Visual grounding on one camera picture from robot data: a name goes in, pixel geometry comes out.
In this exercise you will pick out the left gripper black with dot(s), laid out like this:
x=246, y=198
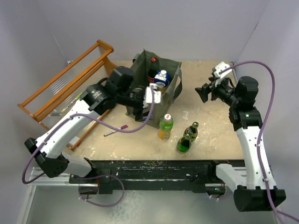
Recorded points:
x=138, y=112

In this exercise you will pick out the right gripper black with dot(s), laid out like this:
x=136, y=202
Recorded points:
x=204, y=91

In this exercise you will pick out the cola glass bottle red cap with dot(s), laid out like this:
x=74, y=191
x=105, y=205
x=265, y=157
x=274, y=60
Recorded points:
x=153, y=69

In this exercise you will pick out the blue yellow juice carton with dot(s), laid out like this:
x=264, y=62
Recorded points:
x=162, y=80

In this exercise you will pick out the green canvas bag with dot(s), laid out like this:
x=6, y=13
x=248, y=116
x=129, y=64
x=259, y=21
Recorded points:
x=141, y=66

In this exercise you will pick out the green tea plastic bottle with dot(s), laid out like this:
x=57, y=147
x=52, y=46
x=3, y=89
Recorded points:
x=165, y=127

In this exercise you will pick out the green glass bottle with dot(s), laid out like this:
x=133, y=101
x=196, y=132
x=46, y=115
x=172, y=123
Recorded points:
x=192, y=131
x=184, y=143

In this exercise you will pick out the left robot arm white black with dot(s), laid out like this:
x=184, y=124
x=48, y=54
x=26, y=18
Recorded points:
x=47, y=150

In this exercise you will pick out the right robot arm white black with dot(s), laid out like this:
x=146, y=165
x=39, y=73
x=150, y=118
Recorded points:
x=256, y=190

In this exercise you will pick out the pink white marker pen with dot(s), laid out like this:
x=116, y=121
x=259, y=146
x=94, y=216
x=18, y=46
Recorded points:
x=113, y=131

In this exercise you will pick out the green glass bottle front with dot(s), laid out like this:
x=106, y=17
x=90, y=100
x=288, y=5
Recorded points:
x=184, y=143

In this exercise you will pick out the orange wooden rack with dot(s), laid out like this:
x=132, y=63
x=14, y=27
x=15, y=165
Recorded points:
x=54, y=99

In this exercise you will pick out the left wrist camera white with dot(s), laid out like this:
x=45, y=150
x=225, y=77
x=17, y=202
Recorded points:
x=152, y=95

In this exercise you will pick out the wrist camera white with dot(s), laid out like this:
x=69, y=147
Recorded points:
x=152, y=95
x=220, y=72

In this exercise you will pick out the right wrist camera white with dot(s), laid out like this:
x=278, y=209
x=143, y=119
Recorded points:
x=220, y=72

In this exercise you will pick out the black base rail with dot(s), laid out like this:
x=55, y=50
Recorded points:
x=197, y=176

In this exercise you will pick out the aluminium frame rail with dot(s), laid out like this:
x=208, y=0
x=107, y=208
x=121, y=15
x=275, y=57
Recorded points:
x=56, y=201

